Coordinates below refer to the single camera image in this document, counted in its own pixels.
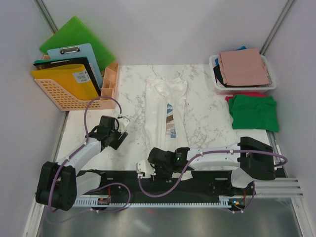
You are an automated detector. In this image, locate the white printed t shirt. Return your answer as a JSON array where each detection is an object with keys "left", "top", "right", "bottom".
[{"left": 142, "top": 76, "right": 194, "bottom": 182}]

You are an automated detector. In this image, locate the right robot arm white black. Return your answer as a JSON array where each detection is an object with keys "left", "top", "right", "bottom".
[{"left": 147, "top": 137, "right": 276, "bottom": 195}]

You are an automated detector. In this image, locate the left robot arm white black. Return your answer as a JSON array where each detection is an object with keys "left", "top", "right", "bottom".
[{"left": 35, "top": 116, "right": 130, "bottom": 211}]

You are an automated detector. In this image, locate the peach compartment organizer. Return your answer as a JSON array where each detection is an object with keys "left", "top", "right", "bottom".
[{"left": 99, "top": 62, "right": 120, "bottom": 110}]

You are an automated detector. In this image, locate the orange mesh file holder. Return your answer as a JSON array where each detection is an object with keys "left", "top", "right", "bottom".
[{"left": 34, "top": 54, "right": 109, "bottom": 112}]

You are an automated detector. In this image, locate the yellow folder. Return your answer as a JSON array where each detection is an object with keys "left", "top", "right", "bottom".
[{"left": 31, "top": 64, "right": 101, "bottom": 100}]

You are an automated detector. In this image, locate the light blue clipboard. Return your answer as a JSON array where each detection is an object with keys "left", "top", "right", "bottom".
[{"left": 47, "top": 43, "right": 103, "bottom": 87}]

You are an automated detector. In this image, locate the red t shirt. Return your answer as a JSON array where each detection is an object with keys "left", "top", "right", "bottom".
[{"left": 225, "top": 92, "right": 266, "bottom": 103}]

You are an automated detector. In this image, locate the black folder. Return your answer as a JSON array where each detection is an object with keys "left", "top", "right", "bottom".
[{"left": 33, "top": 57, "right": 102, "bottom": 83}]

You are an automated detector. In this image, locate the green t shirt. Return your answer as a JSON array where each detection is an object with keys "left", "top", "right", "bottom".
[{"left": 228, "top": 95, "right": 279, "bottom": 132}]

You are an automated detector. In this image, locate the black garment in basket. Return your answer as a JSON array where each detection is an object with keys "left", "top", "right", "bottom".
[{"left": 213, "top": 65, "right": 226, "bottom": 87}]

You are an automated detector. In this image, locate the green plastic board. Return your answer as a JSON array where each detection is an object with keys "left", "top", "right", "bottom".
[{"left": 39, "top": 16, "right": 115, "bottom": 71}]

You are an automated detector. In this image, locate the white laundry basket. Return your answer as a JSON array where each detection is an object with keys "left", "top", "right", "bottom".
[{"left": 209, "top": 55, "right": 277, "bottom": 95}]

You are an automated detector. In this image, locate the pink folded t shirt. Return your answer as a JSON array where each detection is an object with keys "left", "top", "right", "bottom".
[{"left": 218, "top": 48, "right": 269, "bottom": 87}]

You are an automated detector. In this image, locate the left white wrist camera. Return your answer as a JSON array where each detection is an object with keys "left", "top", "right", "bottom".
[{"left": 117, "top": 116, "right": 130, "bottom": 133}]

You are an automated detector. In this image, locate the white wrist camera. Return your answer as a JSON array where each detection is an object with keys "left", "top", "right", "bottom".
[
  {"left": 117, "top": 116, "right": 130, "bottom": 133},
  {"left": 136, "top": 160, "right": 156, "bottom": 179}
]

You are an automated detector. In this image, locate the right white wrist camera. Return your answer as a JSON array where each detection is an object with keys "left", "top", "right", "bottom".
[{"left": 136, "top": 160, "right": 156, "bottom": 179}]

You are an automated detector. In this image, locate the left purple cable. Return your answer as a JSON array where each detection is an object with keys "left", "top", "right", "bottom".
[{"left": 47, "top": 96, "right": 131, "bottom": 213}]

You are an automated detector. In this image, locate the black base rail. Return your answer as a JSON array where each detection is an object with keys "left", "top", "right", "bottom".
[{"left": 82, "top": 170, "right": 252, "bottom": 204}]

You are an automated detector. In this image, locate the white cable duct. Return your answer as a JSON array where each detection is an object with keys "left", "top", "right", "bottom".
[{"left": 73, "top": 195, "right": 232, "bottom": 208}]

